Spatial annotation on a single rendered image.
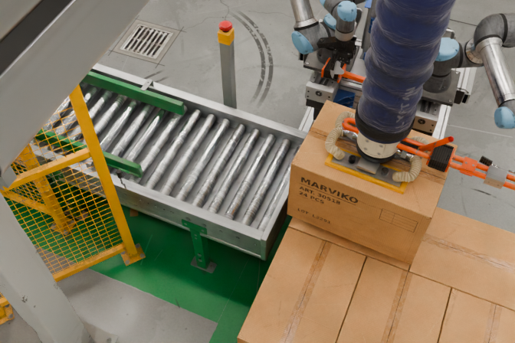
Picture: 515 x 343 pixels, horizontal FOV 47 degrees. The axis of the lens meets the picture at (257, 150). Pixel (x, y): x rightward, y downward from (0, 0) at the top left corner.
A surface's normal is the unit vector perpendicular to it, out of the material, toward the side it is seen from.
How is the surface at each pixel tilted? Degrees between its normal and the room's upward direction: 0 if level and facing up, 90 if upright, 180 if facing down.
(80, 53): 90
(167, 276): 0
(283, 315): 0
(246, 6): 0
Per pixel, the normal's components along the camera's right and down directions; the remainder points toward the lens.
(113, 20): 0.92, 0.32
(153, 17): 0.00, -0.61
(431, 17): 0.13, 0.92
